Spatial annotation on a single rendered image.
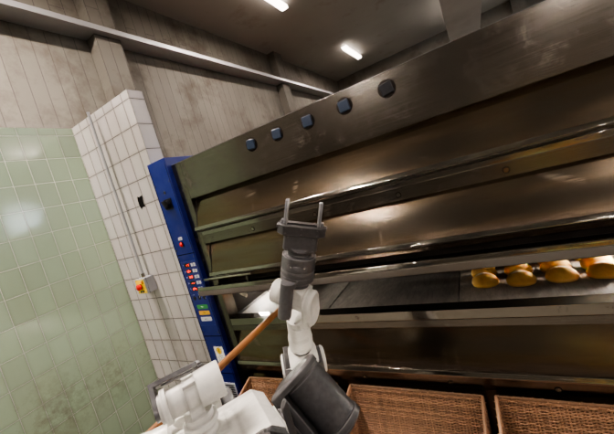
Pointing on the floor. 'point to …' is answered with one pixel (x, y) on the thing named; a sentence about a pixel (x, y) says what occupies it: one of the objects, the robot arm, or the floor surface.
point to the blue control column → (190, 254)
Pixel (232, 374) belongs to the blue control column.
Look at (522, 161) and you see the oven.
